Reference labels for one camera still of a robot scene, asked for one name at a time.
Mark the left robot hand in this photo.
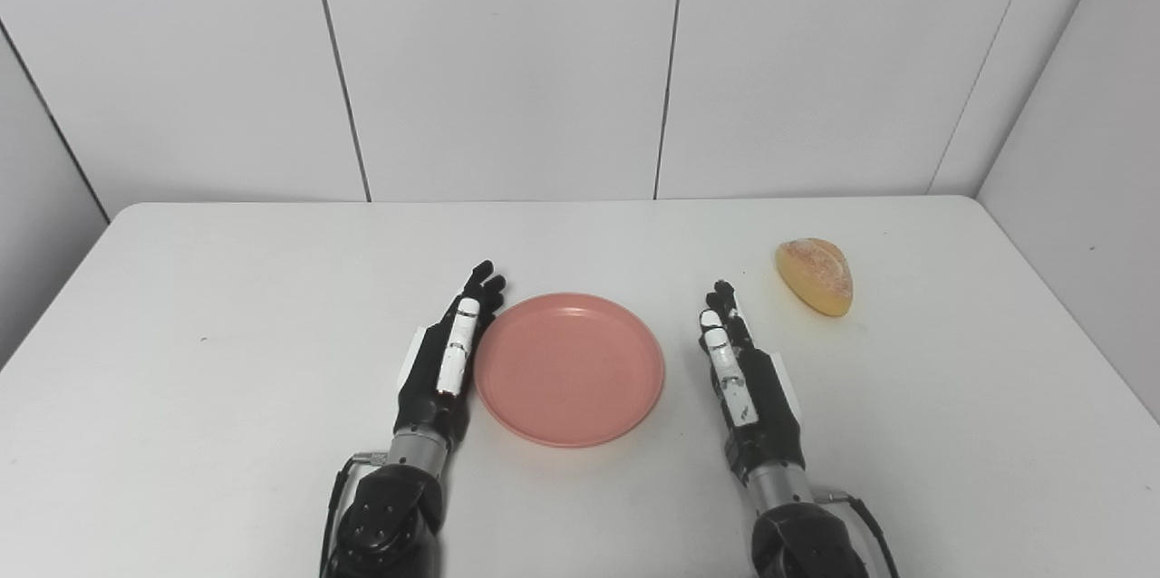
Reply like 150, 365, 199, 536
393, 260, 507, 452

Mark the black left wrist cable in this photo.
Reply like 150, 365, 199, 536
319, 453, 389, 578

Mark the pink plastic plate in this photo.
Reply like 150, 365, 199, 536
474, 292, 666, 448

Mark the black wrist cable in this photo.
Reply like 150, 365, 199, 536
319, 453, 389, 578
814, 491, 902, 578

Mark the golden bread roll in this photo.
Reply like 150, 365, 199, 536
775, 238, 855, 318

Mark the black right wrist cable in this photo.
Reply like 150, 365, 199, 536
814, 491, 902, 578

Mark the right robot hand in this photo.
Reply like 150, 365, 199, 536
698, 280, 807, 486

